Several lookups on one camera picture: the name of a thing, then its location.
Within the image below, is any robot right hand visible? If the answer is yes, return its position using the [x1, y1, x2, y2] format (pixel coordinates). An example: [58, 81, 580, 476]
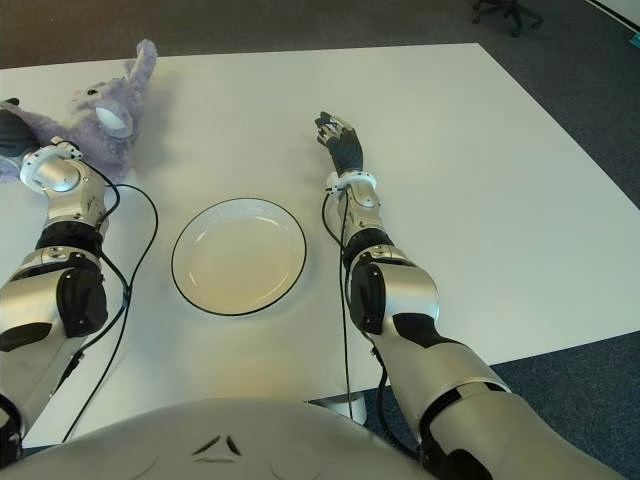
[313, 110, 365, 176]

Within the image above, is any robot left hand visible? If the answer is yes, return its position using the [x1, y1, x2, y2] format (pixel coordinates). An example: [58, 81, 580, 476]
[0, 97, 39, 160]

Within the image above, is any purple plush bunny doll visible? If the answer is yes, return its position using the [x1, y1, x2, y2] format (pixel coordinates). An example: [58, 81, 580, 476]
[0, 38, 159, 185]

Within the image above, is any white plate black rim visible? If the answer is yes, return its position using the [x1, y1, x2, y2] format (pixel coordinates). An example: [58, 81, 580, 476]
[170, 197, 308, 317]

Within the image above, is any black office chair base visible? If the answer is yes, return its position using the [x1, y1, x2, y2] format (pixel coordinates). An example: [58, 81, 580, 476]
[472, 0, 545, 37]

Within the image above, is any white table leg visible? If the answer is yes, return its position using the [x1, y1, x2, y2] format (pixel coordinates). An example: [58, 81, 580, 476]
[299, 389, 370, 427]

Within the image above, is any silver robot torso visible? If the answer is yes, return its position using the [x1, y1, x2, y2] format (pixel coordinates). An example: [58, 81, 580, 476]
[0, 397, 431, 480]

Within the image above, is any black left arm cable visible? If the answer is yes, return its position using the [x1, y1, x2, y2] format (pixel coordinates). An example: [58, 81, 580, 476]
[62, 183, 159, 444]

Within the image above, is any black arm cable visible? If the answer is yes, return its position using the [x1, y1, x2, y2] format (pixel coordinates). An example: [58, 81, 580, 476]
[62, 183, 159, 444]
[321, 192, 354, 416]

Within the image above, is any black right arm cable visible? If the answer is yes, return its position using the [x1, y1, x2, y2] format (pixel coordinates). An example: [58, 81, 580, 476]
[321, 192, 354, 416]

